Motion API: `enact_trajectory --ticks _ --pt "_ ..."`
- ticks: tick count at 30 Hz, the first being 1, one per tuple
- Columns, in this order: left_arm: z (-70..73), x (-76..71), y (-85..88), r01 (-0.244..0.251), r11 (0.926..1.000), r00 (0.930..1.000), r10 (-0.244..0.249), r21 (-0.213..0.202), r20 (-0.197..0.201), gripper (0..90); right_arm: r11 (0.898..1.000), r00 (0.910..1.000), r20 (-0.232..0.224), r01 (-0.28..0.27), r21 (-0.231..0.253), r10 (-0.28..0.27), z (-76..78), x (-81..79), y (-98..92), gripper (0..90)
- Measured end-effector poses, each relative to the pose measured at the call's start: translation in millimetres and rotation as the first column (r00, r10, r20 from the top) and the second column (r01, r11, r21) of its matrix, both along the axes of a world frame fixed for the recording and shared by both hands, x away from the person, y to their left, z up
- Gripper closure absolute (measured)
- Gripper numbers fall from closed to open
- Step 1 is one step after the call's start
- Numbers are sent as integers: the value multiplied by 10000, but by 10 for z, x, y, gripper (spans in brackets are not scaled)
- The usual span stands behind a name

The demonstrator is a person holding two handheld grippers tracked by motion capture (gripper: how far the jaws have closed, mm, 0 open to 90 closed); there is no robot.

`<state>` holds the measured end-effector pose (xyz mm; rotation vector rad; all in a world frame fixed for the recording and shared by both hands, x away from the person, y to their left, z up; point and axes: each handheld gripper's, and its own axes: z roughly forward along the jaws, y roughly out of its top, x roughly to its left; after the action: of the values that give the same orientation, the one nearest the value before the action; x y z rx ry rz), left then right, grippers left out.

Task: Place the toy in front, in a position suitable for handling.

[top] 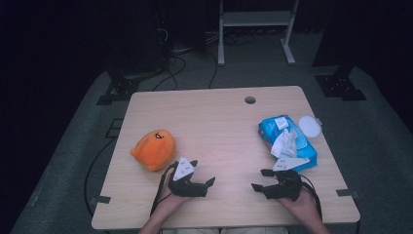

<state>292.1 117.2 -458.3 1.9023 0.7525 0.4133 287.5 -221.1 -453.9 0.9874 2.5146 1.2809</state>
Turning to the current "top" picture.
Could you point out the white oval pack lid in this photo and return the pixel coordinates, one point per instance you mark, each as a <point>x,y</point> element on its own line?
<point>309,126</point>

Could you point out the black stand base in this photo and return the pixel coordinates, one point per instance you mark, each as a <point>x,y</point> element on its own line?
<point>121,88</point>
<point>339,86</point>

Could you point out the black equipment tower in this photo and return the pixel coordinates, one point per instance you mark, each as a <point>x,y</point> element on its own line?
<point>139,39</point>

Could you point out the person's light trousers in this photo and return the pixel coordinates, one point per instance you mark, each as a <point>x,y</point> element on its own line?
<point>195,231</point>

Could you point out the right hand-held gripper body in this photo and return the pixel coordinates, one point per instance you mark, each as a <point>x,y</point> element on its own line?
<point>285,187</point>

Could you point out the person's right hand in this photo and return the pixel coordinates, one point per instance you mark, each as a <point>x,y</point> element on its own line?
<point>302,204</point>

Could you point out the grey table edge bracket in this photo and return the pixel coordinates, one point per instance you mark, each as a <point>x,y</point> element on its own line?
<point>102,199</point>
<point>346,192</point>

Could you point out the orange plush toy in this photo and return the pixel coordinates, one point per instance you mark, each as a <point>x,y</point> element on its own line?
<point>154,151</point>

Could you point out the black floor plate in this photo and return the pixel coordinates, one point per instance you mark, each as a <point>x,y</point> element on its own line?
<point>113,128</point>

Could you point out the blue wet wipes pack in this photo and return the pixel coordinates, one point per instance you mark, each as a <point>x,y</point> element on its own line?
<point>269,130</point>

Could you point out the person's left hand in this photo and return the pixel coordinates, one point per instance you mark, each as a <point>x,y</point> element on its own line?
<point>172,204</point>

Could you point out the white wet wipe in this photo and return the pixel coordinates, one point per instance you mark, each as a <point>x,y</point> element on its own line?
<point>285,143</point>

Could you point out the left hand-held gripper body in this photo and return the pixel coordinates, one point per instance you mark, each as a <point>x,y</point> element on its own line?
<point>186,188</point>

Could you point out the white metal stand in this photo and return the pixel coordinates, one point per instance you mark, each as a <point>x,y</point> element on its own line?
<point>256,18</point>

